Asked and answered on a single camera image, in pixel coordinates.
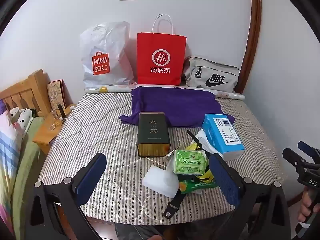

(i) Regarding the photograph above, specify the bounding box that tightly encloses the brown wooden door frame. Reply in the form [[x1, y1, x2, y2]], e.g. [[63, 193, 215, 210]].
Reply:
[[235, 0, 262, 94]]

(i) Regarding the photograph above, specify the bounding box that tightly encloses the person's right hand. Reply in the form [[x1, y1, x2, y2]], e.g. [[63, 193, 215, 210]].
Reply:
[[300, 191, 320, 223]]

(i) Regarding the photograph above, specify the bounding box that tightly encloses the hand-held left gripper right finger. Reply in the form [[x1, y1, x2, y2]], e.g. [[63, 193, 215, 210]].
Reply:
[[209, 152, 292, 240]]

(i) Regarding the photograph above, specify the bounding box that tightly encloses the grey sports bag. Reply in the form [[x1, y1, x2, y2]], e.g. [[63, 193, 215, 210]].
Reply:
[[182, 56, 240, 93]]

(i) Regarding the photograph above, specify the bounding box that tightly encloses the dark green tin box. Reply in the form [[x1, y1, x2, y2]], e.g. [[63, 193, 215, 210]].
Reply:
[[137, 112, 171, 158]]

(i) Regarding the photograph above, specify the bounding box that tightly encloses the white plastic shopping bag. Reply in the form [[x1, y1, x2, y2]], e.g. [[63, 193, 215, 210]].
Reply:
[[79, 21, 135, 88]]

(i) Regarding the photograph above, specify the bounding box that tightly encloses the red paper bag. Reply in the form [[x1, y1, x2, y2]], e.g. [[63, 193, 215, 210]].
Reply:
[[136, 14, 187, 86]]

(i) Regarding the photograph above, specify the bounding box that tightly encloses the colourful bedding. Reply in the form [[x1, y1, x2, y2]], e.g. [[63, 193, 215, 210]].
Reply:
[[0, 100, 45, 238]]

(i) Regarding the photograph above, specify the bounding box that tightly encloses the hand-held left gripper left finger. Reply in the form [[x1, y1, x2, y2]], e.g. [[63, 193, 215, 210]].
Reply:
[[25, 152, 107, 240]]

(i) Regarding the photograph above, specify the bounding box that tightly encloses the wooden headboard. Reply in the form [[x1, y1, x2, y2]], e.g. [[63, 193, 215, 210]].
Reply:
[[0, 69, 52, 117]]

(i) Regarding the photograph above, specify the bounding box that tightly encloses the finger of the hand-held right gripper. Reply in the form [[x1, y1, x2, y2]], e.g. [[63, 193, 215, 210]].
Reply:
[[297, 141, 320, 164], [282, 148, 306, 173]]

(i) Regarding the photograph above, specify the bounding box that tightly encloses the wooden nightstand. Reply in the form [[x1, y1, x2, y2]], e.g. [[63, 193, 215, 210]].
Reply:
[[32, 104, 77, 154]]

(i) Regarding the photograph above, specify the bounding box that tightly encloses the rolled paper poster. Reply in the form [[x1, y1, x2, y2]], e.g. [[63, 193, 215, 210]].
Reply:
[[84, 84, 246, 100]]

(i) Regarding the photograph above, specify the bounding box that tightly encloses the blue tissue pack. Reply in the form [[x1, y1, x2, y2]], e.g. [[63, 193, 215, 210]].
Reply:
[[201, 113, 246, 161]]

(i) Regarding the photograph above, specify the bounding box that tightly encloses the yellow black striped sock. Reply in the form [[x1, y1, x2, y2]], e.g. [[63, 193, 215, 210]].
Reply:
[[186, 142, 215, 183]]

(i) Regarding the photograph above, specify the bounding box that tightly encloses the green tissue packet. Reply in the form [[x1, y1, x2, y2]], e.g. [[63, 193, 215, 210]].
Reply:
[[172, 149, 209, 176]]

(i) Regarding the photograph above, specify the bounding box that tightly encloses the mint white sock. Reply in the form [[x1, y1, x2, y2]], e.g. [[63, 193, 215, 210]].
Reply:
[[195, 129, 220, 155]]

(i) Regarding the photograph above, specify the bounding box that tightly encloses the white sponge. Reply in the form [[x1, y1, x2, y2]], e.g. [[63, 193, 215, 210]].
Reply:
[[142, 165, 181, 197]]

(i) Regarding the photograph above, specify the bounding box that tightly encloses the green snack packet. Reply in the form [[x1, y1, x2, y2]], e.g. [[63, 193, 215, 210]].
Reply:
[[178, 175, 217, 195]]

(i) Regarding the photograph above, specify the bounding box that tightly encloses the brown patterned book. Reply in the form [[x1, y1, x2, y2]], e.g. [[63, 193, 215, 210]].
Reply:
[[47, 79, 67, 110]]

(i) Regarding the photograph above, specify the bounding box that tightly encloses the striped quilted mattress pad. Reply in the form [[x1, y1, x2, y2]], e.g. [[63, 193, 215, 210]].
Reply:
[[37, 90, 288, 227]]

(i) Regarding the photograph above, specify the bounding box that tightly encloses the purple towel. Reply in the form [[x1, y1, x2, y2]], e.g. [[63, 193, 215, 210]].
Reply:
[[119, 86, 235, 128]]

